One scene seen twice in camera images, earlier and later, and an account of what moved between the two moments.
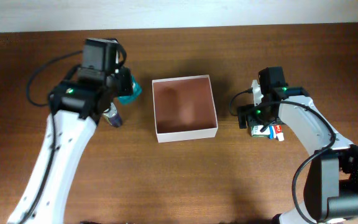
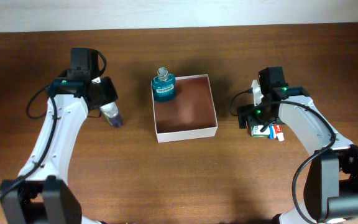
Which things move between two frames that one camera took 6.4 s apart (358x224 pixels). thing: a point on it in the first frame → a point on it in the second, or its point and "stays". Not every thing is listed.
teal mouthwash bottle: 130,98 → 164,86
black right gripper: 252,118 stays
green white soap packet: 255,131 stays
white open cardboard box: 184,108 stays
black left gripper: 123,75 → 111,94
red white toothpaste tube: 278,130 stays
